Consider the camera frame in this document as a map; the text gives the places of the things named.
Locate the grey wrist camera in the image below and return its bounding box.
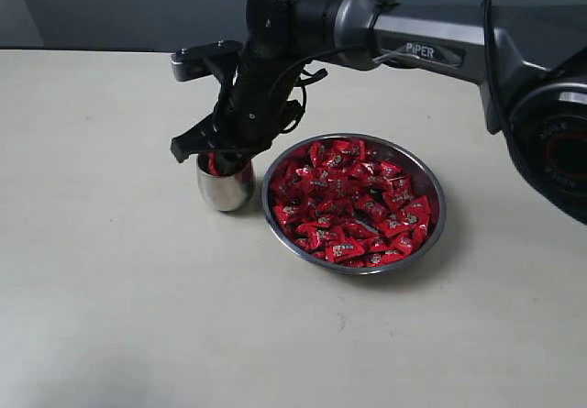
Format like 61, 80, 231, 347
171, 40, 243, 84

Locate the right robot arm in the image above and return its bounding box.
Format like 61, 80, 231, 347
171, 0, 586, 222

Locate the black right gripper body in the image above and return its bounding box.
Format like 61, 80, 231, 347
171, 51, 305, 165

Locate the red wrapped candy bottom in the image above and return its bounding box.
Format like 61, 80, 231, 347
326, 243, 364, 264

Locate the red wrapped candy top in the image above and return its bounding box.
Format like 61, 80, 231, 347
333, 139, 365, 160

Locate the stainless steel cup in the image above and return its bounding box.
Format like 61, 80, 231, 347
196, 154, 256, 213

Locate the stainless steel plate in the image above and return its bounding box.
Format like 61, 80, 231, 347
260, 133, 447, 276

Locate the red candy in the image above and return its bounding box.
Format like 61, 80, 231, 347
333, 139, 365, 160
272, 204, 303, 226
205, 153, 221, 176
403, 195, 431, 225
326, 243, 364, 264

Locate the black cable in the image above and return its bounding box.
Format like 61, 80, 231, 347
270, 45, 377, 135

